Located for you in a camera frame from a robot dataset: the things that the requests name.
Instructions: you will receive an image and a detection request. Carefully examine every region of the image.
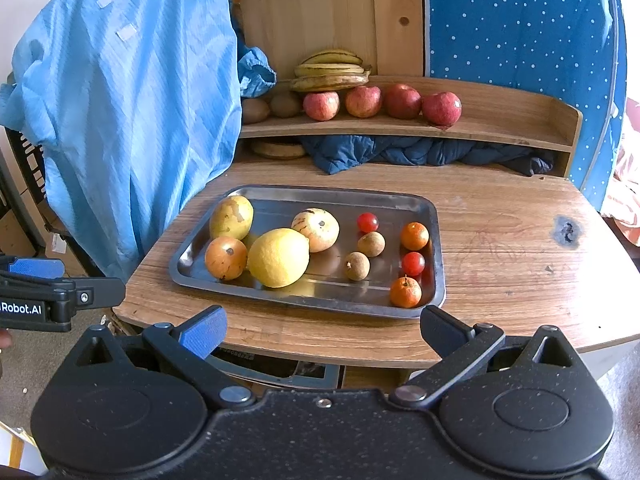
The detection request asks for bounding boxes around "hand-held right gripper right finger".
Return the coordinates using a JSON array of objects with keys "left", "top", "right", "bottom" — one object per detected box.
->
[{"left": 390, "top": 305, "right": 583, "bottom": 407}]

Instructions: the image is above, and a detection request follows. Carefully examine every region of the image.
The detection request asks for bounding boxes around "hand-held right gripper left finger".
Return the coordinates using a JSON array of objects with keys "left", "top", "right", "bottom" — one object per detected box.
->
[{"left": 75, "top": 305, "right": 256, "bottom": 408}]

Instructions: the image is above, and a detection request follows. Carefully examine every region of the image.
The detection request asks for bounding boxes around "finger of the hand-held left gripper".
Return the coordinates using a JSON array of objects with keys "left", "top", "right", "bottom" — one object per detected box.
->
[
  {"left": 0, "top": 255, "right": 76, "bottom": 302},
  {"left": 49, "top": 277, "right": 126, "bottom": 334}
]

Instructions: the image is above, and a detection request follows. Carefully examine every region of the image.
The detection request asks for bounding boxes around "small orange mandarin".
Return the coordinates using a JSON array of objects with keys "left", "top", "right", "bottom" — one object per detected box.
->
[
  {"left": 401, "top": 222, "right": 430, "bottom": 251},
  {"left": 389, "top": 276, "right": 422, "bottom": 309}
]

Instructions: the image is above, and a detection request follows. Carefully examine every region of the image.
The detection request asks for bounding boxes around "orange speckled granadilla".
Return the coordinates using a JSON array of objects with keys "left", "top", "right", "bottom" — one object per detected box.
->
[{"left": 205, "top": 236, "right": 249, "bottom": 281}]

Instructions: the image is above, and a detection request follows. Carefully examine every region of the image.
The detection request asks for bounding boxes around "brown longan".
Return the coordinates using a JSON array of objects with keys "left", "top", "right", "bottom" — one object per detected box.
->
[
  {"left": 357, "top": 231, "right": 386, "bottom": 257},
  {"left": 343, "top": 252, "right": 371, "bottom": 279}
]

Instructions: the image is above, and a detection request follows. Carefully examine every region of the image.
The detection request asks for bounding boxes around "yellow lemon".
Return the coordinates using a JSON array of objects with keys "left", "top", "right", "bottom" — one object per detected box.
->
[{"left": 247, "top": 228, "right": 311, "bottom": 289}]

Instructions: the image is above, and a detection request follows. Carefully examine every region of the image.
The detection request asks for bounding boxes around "yellow-green pear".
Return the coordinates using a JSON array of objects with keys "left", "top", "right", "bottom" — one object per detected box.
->
[{"left": 209, "top": 195, "right": 254, "bottom": 241}]

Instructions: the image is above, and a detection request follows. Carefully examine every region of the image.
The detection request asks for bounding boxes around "metal tray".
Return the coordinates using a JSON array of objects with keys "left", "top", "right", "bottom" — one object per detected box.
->
[{"left": 169, "top": 186, "right": 447, "bottom": 320}]

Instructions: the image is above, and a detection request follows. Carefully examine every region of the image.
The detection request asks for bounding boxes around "striped pepino melon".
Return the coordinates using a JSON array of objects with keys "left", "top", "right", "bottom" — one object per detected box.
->
[{"left": 291, "top": 208, "right": 340, "bottom": 253}]

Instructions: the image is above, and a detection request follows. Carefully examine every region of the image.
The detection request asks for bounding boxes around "black plastic crate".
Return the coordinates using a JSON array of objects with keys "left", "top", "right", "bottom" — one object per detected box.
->
[{"left": 0, "top": 127, "right": 51, "bottom": 211}]

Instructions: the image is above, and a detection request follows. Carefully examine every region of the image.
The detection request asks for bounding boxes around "white box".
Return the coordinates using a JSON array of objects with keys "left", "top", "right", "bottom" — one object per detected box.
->
[{"left": 0, "top": 420, "right": 48, "bottom": 477}]

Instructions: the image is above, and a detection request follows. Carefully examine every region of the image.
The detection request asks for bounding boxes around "dark blue cloth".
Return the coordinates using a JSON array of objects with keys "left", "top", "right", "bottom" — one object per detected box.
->
[{"left": 300, "top": 135, "right": 555, "bottom": 177}]

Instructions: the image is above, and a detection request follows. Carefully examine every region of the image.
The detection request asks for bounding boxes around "light blue garment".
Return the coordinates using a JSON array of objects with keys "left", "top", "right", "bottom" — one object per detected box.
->
[{"left": 0, "top": 0, "right": 278, "bottom": 281}]

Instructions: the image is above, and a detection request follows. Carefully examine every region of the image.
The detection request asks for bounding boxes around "red apple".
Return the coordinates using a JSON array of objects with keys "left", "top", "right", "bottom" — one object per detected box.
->
[
  {"left": 302, "top": 91, "right": 341, "bottom": 122},
  {"left": 345, "top": 85, "right": 383, "bottom": 119},
  {"left": 422, "top": 91, "right": 462, "bottom": 127},
  {"left": 383, "top": 83, "right": 423, "bottom": 120}
]

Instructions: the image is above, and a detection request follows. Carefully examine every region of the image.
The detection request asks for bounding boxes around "wooden shelf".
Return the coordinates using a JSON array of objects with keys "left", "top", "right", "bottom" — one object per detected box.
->
[{"left": 239, "top": 75, "right": 584, "bottom": 179}]

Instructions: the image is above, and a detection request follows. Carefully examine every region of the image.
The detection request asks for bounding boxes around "pink patterned cloth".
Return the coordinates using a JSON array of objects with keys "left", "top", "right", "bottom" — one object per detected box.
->
[{"left": 600, "top": 97, "right": 640, "bottom": 248}]

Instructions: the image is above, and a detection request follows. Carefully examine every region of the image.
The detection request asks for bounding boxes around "brown-spotted banana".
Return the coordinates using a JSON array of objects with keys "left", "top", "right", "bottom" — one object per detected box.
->
[{"left": 289, "top": 74, "right": 371, "bottom": 93}]

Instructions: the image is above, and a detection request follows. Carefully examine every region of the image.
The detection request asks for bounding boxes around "yellow banana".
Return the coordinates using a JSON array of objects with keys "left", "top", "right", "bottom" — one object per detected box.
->
[
  {"left": 294, "top": 69, "right": 372, "bottom": 80},
  {"left": 295, "top": 63, "right": 372, "bottom": 74},
  {"left": 301, "top": 50, "right": 364, "bottom": 66}
]

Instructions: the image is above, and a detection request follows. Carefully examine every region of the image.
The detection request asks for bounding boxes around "blue white-dotted fabric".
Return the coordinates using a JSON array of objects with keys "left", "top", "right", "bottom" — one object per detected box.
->
[{"left": 422, "top": 0, "right": 629, "bottom": 211}]

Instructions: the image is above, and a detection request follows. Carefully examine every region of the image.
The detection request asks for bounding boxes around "wooden board panel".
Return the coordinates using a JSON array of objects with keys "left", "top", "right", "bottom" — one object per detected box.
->
[{"left": 234, "top": 0, "right": 426, "bottom": 81}]

